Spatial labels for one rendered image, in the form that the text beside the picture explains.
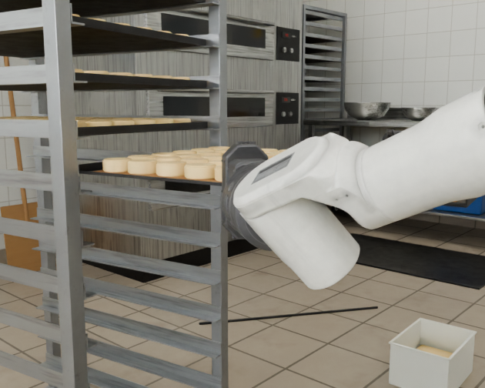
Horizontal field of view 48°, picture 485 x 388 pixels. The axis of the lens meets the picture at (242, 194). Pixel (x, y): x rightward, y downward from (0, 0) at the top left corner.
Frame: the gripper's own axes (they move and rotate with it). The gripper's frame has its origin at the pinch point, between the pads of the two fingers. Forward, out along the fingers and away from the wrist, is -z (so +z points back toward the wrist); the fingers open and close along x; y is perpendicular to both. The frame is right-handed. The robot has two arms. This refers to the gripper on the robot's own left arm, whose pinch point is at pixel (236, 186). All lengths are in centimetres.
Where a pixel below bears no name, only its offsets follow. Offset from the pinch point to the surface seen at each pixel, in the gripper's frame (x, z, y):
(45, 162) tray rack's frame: -6, -95, 34
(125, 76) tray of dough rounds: 16.0, -33.6, 12.9
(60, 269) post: -15.8, -20.3, 24.8
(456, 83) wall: 30, -329, -265
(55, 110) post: 9.9, -19.6, 24.3
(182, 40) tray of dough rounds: 24, -46, 1
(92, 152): -2, -79, 20
